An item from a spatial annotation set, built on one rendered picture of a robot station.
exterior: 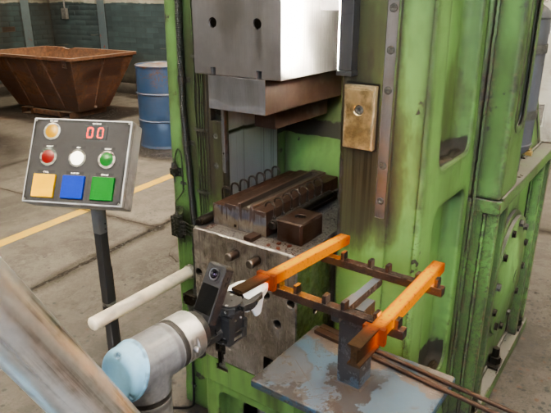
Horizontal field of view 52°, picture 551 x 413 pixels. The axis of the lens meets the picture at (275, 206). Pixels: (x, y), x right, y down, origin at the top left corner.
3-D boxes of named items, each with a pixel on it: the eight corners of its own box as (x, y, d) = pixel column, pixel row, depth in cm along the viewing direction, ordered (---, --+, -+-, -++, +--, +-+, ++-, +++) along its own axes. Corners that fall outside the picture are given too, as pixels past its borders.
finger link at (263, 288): (266, 303, 119) (235, 320, 112) (266, 278, 117) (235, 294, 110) (277, 308, 117) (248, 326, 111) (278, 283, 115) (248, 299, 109)
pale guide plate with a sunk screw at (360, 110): (371, 152, 150) (375, 87, 144) (341, 147, 155) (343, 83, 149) (375, 150, 151) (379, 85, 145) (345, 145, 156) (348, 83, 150)
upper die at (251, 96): (265, 115, 152) (265, 79, 148) (208, 108, 162) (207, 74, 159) (341, 95, 184) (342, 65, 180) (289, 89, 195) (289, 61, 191)
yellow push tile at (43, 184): (51, 197, 178) (55, 174, 179) (29, 195, 179) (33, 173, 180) (54, 198, 180) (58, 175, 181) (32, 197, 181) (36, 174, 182)
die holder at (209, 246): (294, 393, 167) (297, 256, 151) (198, 350, 187) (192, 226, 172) (377, 312, 210) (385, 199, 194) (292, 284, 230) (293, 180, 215)
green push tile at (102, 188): (111, 201, 174) (114, 177, 176) (88, 199, 176) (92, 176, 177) (113, 202, 176) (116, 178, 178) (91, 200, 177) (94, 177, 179)
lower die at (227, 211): (266, 237, 164) (266, 210, 161) (213, 222, 175) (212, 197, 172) (337, 197, 196) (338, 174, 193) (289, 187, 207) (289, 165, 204)
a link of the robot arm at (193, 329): (153, 312, 100) (193, 331, 94) (174, 301, 103) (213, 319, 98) (156, 356, 103) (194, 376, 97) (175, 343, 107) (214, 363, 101)
